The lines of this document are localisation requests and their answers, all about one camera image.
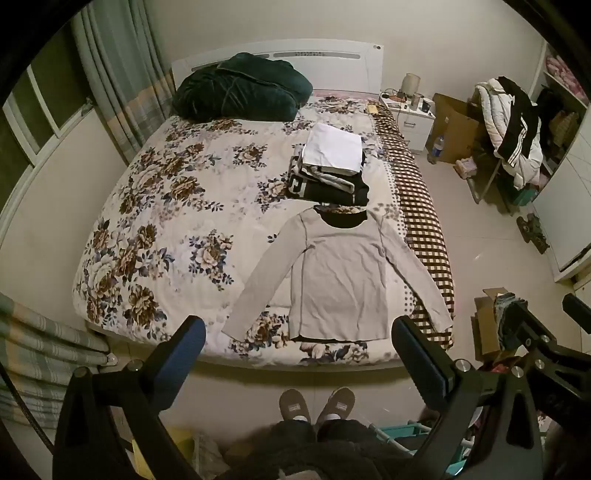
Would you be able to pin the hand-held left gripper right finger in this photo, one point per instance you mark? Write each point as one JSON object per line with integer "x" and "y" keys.
{"x": 418, "y": 360}

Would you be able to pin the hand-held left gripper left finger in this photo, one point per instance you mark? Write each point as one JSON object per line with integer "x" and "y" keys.
{"x": 184, "y": 350}

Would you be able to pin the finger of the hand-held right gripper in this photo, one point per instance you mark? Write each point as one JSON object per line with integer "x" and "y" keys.
{"x": 531, "y": 323}
{"x": 579, "y": 311}

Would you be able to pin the grey long-sleeve shirt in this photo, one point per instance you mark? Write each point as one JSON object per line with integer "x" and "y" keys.
{"x": 341, "y": 277}

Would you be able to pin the small cardboard box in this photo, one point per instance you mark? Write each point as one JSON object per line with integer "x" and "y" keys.
{"x": 487, "y": 323}

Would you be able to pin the teal plastic basket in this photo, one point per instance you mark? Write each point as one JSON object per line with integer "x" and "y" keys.
{"x": 401, "y": 434}

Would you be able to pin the dark shoe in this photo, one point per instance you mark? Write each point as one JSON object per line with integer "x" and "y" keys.
{"x": 533, "y": 230}

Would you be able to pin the person's right slipper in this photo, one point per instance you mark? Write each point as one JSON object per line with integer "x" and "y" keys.
{"x": 336, "y": 404}

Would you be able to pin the person's slipper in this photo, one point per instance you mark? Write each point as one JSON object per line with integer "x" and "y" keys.
{"x": 336, "y": 404}
{"x": 295, "y": 406}

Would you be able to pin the yellow bag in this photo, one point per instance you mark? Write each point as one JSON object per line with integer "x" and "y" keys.
{"x": 182, "y": 445}

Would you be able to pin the white wardrobe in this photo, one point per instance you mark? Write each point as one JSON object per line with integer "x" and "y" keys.
{"x": 570, "y": 207}

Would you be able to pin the person's left slipper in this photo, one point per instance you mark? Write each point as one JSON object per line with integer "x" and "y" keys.
{"x": 295, "y": 406}

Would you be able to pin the person's dark fleece clothing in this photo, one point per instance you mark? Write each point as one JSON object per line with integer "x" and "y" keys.
{"x": 314, "y": 452}

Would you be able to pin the bed with floral cover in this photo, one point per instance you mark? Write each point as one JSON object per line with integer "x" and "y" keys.
{"x": 184, "y": 207}

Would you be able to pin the green striped curtain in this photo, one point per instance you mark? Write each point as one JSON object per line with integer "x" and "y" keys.
{"x": 120, "y": 74}
{"x": 41, "y": 350}

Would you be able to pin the checkered bed sheet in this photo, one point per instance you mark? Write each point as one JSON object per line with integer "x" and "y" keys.
{"x": 422, "y": 217}

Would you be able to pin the metal chair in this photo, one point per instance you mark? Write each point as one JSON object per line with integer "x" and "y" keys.
{"x": 485, "y": 184}

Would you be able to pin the pink tissue pack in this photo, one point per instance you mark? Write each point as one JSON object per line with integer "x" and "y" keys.
{"x": 466, "y": 167}

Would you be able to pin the plastic water bottle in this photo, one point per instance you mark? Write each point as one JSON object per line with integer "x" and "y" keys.
{"x": 437, "y": 147}

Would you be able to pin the black jacket with white stripes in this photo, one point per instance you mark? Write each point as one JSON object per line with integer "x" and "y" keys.
{"x": 519, "y": 120}

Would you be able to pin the striped folded garment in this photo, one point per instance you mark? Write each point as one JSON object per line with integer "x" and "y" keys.
{"x": 323, "y": 175}

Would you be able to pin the large cardboard box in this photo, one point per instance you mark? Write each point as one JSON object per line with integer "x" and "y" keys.
{"x": 457, "y": 124}

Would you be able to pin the white nightstand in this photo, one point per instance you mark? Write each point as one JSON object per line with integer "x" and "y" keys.
{"x": 418, "y": 127}

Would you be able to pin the white folded garment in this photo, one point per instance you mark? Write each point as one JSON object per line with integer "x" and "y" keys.
{"x": 334, "y": 145}

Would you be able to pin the pink folded blanket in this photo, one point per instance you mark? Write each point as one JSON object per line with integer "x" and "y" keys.
{"x": 565, "y": 74}

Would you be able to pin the dark cup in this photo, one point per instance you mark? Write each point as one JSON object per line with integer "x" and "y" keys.
{"x": 427, "y": 106}

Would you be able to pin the metal tumbler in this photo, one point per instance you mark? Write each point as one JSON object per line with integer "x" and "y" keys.
{"x": 417, "y": 100}

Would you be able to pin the yellow packet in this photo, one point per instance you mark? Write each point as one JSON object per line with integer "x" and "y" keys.
{"x": 372, "y": 108}

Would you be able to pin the beige table lamp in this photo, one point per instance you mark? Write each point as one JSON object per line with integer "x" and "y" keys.
{"x": 410, "y": 84}

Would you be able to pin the dark green blanket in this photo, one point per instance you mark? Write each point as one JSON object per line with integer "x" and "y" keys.
{"x": 235, "y": 87}

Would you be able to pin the white framed window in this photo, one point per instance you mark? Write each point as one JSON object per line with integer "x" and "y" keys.
{"x": 46, "y": 115}

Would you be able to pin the white bed headboard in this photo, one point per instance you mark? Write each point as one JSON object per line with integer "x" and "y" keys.
{"x": 341, "y": 69}

